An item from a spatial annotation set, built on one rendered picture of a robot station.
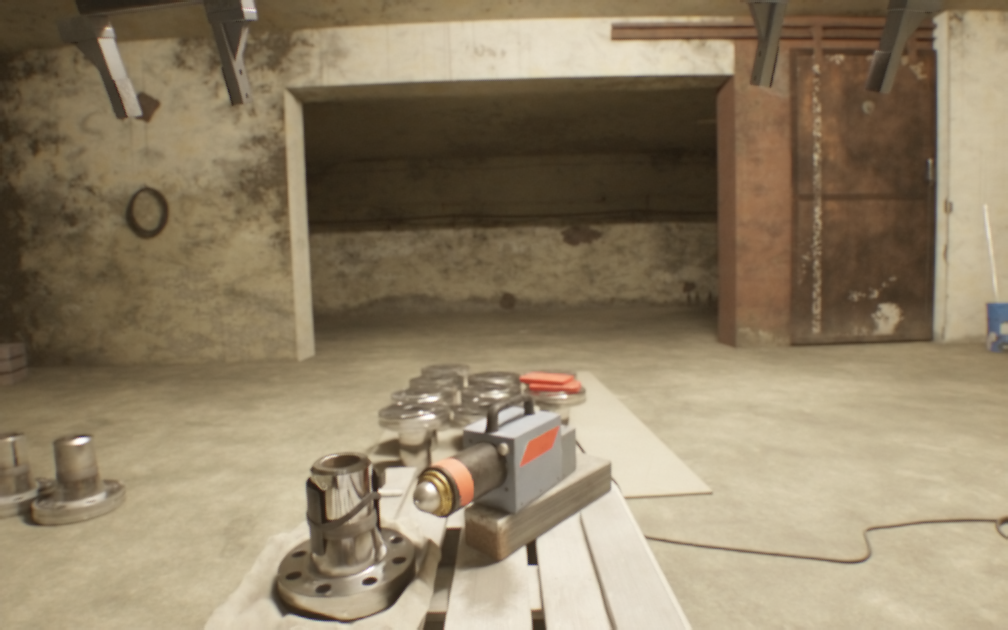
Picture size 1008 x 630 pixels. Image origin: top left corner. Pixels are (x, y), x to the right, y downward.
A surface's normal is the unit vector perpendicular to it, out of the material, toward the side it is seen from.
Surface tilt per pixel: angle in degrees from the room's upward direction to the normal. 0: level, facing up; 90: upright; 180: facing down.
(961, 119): 90
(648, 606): 0
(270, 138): 90
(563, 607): 0
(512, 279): 90
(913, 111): 90
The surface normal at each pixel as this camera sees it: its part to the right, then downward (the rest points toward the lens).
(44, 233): 0.00, 0.08
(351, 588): -0.03, -1.00
